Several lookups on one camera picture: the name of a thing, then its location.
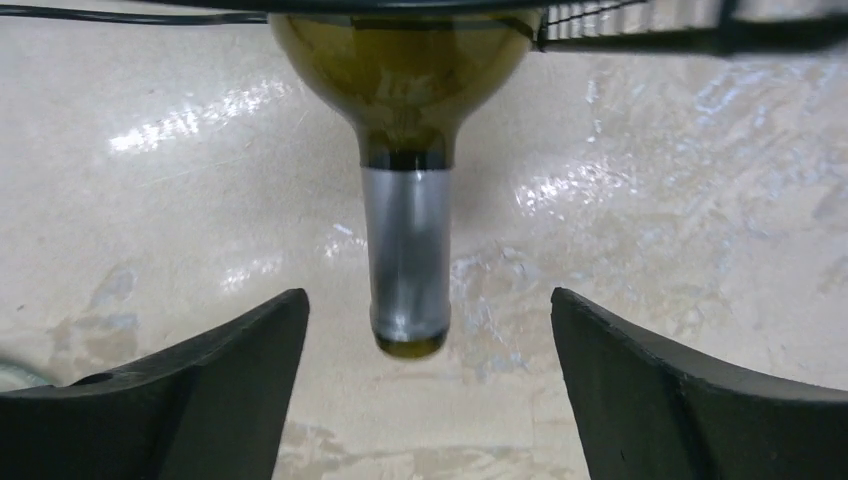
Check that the black wire wine rack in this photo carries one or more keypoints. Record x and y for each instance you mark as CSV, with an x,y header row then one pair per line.
x,y
593,26

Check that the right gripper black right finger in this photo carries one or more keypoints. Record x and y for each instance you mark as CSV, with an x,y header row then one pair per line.
x,y
648,407

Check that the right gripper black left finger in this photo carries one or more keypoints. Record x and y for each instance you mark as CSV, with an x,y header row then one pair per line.
x,y
210,407

